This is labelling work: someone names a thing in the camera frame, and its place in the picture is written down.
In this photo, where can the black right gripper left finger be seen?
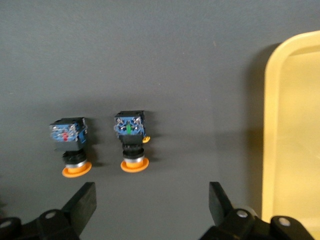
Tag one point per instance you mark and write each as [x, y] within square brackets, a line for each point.
[82, 205]

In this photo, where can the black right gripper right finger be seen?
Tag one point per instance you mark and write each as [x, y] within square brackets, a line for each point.
[220, 205]

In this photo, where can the yellow push button switch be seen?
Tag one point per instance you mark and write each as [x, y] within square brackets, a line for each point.
[130, 130]
[70, 140]

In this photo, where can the yellow plastic tray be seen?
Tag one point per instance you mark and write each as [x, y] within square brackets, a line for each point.
[295, 125]

